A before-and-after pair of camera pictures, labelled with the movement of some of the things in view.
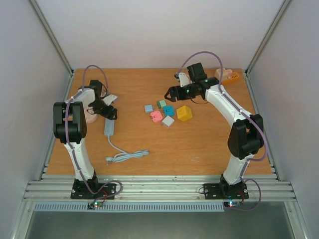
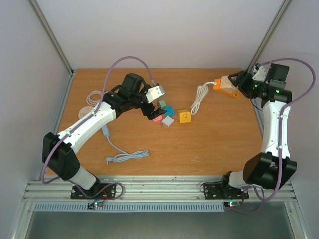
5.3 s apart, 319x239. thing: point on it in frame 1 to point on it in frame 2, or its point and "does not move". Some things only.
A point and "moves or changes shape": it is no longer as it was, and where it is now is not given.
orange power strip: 234,80 moves or changes shape
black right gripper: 176,92 to 242,81
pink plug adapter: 156,116 does not move
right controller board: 232,203 does not move
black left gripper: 108,113 to 147,112
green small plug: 161,103 does not move
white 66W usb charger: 168,120 does not move
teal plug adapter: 169,110 does not move
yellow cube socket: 184,113 moves or changes shape
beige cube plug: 218,73 to 226,84
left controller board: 92,205 does not move
